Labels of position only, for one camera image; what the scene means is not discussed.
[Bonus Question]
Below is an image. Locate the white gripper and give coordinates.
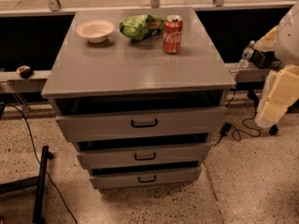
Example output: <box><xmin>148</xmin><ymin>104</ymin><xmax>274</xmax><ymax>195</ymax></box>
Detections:
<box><xmin>255</xmin><ymin>64</ymin><xmax>299</xmax><ymax>128</ymax></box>

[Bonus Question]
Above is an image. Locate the grey drawer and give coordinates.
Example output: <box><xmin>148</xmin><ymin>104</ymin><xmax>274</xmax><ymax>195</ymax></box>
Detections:
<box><xmin>77</xmin><ymin>143</ymin><xmax>211</xmax><ymax>170</ymax></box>
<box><xmin>90</xmin><ymin>167</ymin><xmax>201</xmax><ymax>189</ymax></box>
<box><xmin>56</xmin><ymin>106</ymin><xmax>226</xmax><ymax>142</ymax></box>

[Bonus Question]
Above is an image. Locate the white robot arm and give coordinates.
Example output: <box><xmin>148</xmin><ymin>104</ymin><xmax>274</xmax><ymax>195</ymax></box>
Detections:
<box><xmin>254</xmin><ymin>3</ymin><xmax>299</xmax><ymax>128</ymax></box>

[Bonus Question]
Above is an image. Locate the grey top drawer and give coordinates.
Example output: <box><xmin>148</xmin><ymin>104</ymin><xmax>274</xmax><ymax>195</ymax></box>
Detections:
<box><xmin>56</xmin><ymin>106</ymin><xmax>226</xmax><ymax>142</ymax></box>

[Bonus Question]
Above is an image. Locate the grey bottom drawer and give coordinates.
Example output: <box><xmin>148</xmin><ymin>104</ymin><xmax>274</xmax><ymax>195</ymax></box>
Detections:
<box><xmin>90</xmin><ymin>167</ymin><xmax>201</xmax><ymax>189</ymax></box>

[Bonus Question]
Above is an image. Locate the grey drawer cabinet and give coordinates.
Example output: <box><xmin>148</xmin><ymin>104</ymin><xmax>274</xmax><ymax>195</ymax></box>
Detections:
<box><xmin>42</xmin><ymin>7</ymin><xmax>235</xmax><ymax>178</ymax></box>

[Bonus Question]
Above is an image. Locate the small black box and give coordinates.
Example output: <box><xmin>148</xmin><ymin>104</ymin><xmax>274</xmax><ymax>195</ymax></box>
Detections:
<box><xmin>252</xmin><ymin>50</ymin><xmax>275</xmax><ymax>69</ymax></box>

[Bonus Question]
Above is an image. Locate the black stand leg right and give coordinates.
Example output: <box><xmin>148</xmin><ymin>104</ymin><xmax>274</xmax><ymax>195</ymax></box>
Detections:
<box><xmin>247</xmin><ymin>90</ymin><xmax>278</xmax><ymax>135</ymax></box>

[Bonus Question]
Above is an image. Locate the clear water bottle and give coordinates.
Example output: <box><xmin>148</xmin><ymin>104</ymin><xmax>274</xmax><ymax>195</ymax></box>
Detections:
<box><xmin>239</xmin><ymin>40</ymin><xmax>255</xmax><ymax>68</ymax></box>

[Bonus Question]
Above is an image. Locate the black power adapter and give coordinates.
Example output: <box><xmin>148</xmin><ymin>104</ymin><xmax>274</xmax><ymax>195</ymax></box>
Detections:
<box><xmin>220</xmin><ymin>122</ymin><xmax>232</xmax><ymax>136</ymax></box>

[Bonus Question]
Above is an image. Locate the red coca-cola can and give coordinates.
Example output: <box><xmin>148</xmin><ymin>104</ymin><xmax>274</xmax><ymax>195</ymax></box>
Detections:
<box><xmin>163</xmin><ymin>15</ymin><xmax>183</xmax><ymax>54</ymax></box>

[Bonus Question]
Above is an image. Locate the green chip bag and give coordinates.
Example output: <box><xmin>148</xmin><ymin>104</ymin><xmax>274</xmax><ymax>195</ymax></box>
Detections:
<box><xmin>120</xmin><ymin>14</ymin><xmax>164</xmax><ymax>41</ymax></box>

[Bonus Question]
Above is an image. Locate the white paper bowl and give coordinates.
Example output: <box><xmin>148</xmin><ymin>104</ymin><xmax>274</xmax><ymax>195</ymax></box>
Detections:
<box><xmin>76</xmin><ymin>20</ymin><xmax>114</xmax><ymax>43</ymax></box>

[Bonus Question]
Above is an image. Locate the black yellow tape measure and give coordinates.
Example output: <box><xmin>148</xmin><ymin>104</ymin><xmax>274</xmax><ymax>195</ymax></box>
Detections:
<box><xmin>17</xmin><ymin>65</ymin><xmax>34</xmax><ymax>78</ymax></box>

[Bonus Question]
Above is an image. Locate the black stand left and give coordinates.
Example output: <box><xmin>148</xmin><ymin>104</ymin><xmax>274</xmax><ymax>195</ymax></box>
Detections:
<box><xmin>0</xmin><ymin>146</ymin><xmax>53</xmax><ymax>224</ymax></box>

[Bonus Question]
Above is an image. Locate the black cable right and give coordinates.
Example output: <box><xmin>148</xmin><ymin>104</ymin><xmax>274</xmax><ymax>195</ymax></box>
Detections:
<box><xmin>211</xmin><ymin>91</ymin><xmax>263</xmax><ymax>147</ymax></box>

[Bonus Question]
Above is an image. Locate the black cable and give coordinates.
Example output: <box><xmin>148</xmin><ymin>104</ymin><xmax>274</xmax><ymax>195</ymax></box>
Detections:
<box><xmin>211</xmin><ymin>91</ymin><xmax>263</xmax><ymax>147</ymax></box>
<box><xmin>6</xmin><ymin>104</ymin><xmax>78</xmax><ymax>224</ymax></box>

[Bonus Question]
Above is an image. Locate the black cable left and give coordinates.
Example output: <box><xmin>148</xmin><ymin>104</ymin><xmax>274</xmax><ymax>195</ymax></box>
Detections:
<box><xmin>6</xmin><ymin>104</ymin><xmax>78</xmax><ymax>224</ymax></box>

